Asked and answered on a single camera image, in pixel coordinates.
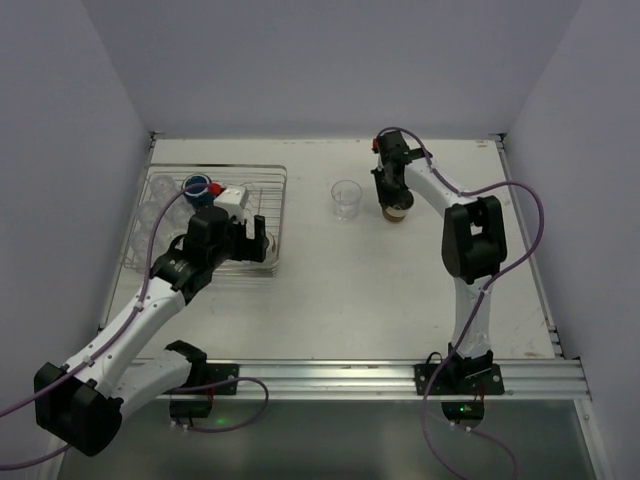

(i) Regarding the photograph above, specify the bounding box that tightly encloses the dark blue mug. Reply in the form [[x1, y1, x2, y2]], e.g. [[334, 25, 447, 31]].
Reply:
[[182, 174, 215, 209]]

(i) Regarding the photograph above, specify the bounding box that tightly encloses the white brown banded cup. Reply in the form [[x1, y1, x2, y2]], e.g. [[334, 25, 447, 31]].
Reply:
[[381, 197, 414, 223]]

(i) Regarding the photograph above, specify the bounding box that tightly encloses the clear faceted glass tumbler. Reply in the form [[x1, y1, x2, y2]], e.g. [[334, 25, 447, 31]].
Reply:
[[331, 180, 362, 221]]

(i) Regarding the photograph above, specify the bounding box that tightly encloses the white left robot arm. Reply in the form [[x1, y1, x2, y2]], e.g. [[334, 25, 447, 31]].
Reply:
[[34, 207, 270, 457]]

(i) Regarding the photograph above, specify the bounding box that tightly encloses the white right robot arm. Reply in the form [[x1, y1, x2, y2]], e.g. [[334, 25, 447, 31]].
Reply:
[[372, 128, 507, 389]]

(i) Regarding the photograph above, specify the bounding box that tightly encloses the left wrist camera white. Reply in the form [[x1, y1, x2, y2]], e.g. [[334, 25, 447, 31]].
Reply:
[[213, 185, 249, 222]]

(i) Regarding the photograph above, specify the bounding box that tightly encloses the metal wire dish rack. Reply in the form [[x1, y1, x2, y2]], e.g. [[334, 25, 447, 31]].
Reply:
[[120, 163, 287, 276]]

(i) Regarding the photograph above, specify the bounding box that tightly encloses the aluminium front rail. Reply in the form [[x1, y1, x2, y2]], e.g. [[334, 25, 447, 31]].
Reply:
[[134, 358, 586, 400]]

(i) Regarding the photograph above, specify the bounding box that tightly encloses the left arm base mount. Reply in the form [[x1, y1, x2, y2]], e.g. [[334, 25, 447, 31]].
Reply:
[[164, 363, 240, 426]]

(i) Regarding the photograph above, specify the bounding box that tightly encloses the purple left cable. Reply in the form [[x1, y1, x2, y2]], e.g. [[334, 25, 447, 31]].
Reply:
[[0, 182, 271, 471]]

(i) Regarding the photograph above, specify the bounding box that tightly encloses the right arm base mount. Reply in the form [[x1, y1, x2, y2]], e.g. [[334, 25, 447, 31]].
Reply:
[[428, 351, 506, 428]]

